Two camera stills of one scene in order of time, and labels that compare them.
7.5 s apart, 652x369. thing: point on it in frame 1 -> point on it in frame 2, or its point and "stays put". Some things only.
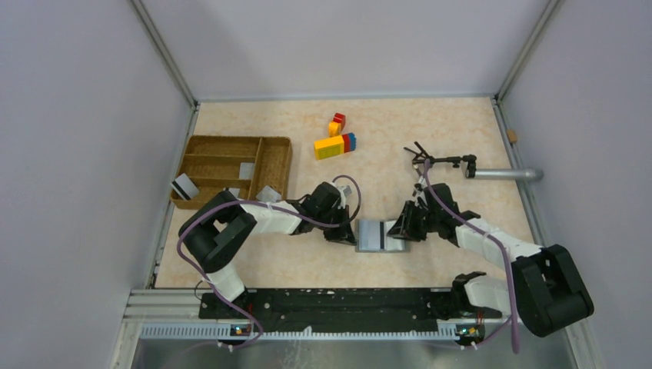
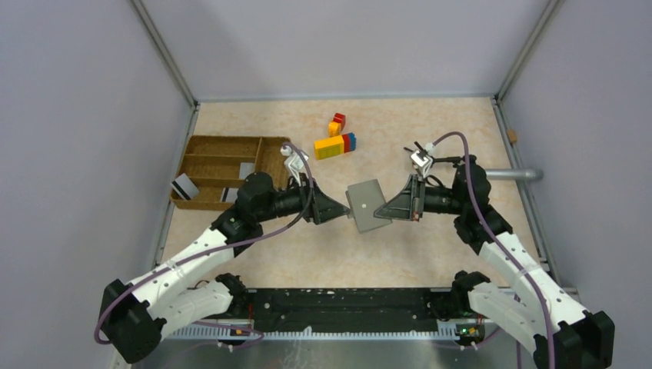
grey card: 246,171 stays put
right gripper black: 404,228 -> 409,204
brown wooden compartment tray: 248,164 stays put
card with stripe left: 185,187 stays put
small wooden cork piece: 512,135 stays put
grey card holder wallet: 371,236 -> 362,201
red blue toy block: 349,141 stays put
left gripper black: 344,234 -> 321,207
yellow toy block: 326,147 stays put
